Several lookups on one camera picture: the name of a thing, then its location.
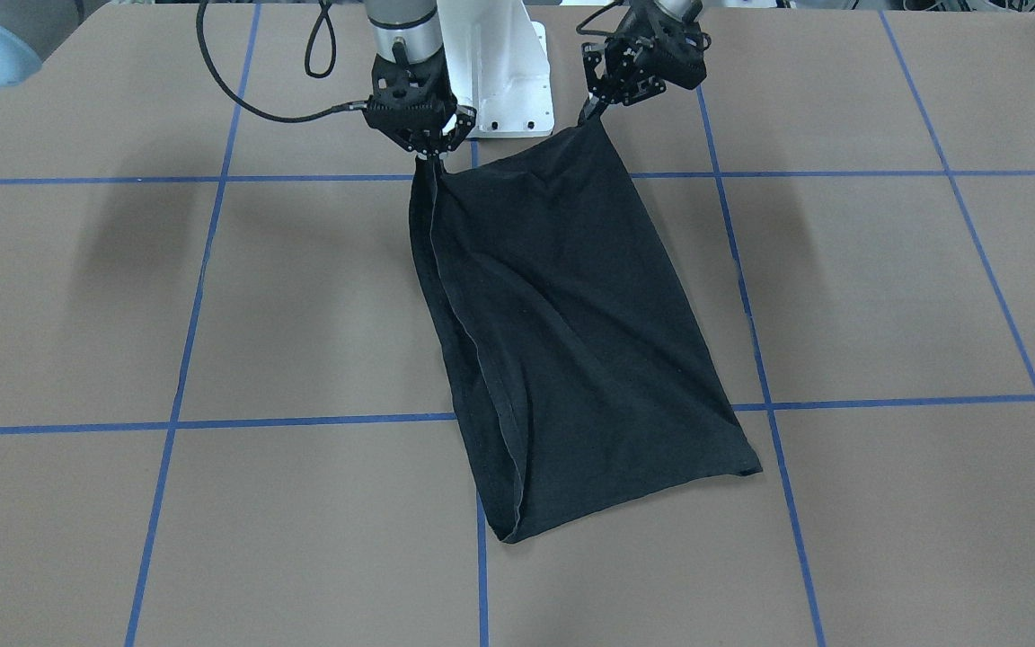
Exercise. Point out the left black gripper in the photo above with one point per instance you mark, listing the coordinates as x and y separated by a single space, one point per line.
632 54

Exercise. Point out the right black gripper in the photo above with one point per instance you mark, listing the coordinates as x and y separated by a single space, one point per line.
429 141

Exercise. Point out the black graphic t-shirt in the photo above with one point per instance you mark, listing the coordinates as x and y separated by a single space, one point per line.
579 376

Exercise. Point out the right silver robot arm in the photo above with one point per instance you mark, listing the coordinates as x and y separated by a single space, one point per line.
31 31

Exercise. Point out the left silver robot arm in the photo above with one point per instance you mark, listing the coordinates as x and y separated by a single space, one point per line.
644 47

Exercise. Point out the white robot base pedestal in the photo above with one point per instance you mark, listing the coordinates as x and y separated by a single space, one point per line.
498 65

